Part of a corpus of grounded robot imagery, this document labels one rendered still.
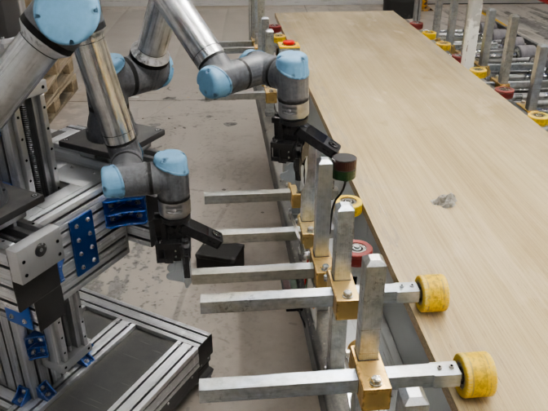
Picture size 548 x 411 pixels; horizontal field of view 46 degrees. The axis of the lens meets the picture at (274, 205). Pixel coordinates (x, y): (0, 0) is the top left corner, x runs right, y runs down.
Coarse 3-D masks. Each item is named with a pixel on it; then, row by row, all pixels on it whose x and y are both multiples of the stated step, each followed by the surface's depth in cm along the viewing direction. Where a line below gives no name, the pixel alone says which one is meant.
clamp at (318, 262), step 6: (312, 246) 168; (312, 252) 165; (312, 258) 163; (318, 258) 162; (324, 258) 162; (330, 258) 162; (318, 264) 160; (330, 264) 160; (318, 270) 158; (318, 276) 157; (318, 282) 158; (324, 282) 158
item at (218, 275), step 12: (276, 264) 162; (288, 264) 162; (300, 264) 162; (312, 264) 162; (192, 276) 158; (204, 276) 158; (216, 276) 159; (228, 276) 159; (240, 276) 159; (252, 276) 160; (264, 276) 160; (276, 276) 160; (288, 276) 161; (300, 276) 161; (312, 276) 161
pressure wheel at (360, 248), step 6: (354, 240) 163; (354, 246) 160; (360, 246) 161; (366, 246) 160; (354, 252) 158; (360, 252) 158; (366, 252) 158; (372, 252) 159; (354, 258) 157; (360, 258) 157; (354, 264) 158; (360, 264) 158; (354, 276) 164
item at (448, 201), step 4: (440, 196) 184; (444, 196) 185; (448, 196) 182; (452, 196) 182; (432, 200) 184; (436, 200) 181; (440, 200) 182; (444, 200) 182; (448, 200) 182; (452, 200) 182; (456, 200) 183; (432, 204) 181; (436, 204) 181; (440, 204) 181; (444, 204) 180; (448, 204) 179; (452, 204) 180; (444, 208) 179
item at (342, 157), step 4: (336, 156) 153; (340, 156) 153; (344, 156) 153; (348, 156) 153; (352, 156) 153; (336, 160) 151; (340, 160) 151; (344, 160) 151; (348, 160) 151; (352, 160) 151; (332, 180) 153; (336, 180) 153; (332, 184) 154; (344, 184) 156; (332, 188) 154; (340, 192) 157; (336, 200) 158; (332, 208) 159; (332, 212) 159; (332, 216) 160
